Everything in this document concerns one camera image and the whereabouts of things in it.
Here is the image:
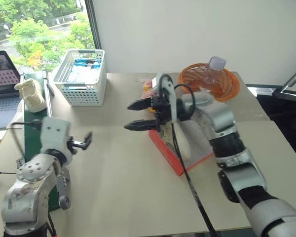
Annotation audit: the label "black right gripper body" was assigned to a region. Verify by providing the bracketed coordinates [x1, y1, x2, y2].
[148, 95, 174, 131]

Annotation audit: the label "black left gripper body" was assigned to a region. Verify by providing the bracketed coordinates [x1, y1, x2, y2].
[66, 137, 80, 156]

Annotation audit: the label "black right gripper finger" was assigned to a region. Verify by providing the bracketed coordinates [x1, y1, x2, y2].
[127, 98, 153, 111]
[123, 119, 158, 131]

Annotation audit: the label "red cardboard shoebox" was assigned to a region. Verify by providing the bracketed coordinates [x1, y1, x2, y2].
[148, 108, 215, 177]

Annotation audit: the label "yellow snack packet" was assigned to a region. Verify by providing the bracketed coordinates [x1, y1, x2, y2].
[138, 78, 161, 114]

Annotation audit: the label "green conveyor belt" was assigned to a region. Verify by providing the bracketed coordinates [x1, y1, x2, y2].
[16, 69, 71, 213]

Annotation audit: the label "white perforated plastic basket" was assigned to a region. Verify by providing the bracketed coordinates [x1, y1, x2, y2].
[53, 49, 107, 107]

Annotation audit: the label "white shoe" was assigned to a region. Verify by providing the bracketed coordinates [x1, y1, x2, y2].
[161, 120, 192, 162]
[14, 78, 47, 114]

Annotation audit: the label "clear bottle purple cap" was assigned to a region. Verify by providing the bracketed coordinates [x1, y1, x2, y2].
[202, 56, 227, 86]

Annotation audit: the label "blue white packets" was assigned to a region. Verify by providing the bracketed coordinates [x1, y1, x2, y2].
[68, 58, 102, 86]

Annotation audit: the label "grey laptop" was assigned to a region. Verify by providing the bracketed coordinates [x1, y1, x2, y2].
[0, 50, 24, 130]

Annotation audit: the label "black stand with silver bar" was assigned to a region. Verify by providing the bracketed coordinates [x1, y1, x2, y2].
[272, 63, 296, 101]

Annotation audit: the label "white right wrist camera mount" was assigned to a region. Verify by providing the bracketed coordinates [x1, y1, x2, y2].
[155, 72, 180, 124]

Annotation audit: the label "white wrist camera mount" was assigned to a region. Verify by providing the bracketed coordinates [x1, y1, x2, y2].
[39, 117, 72, 165]
[155, 72, 180, 124]

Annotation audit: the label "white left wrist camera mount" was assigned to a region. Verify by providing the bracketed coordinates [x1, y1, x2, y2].
[39, 117, 72, 165]

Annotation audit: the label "grey metal bracket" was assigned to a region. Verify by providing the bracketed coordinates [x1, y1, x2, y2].
[56, 167, 72, 211]

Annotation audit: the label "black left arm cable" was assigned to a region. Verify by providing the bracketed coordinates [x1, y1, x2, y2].
[9, 119, 44, 158]

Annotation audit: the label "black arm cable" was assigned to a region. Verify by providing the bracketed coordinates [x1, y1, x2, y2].
[160, 74, 219, 237]
[9, 119, 44, 158]

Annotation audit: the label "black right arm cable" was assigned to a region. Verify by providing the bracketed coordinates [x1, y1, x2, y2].
[160, 74, 219, 237]

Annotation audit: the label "orange wire basket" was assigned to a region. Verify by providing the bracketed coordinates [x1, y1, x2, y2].
[177, 63, 240, 102]

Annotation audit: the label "black window frame post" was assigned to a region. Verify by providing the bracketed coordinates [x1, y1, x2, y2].
[85, 0, 102, 50]

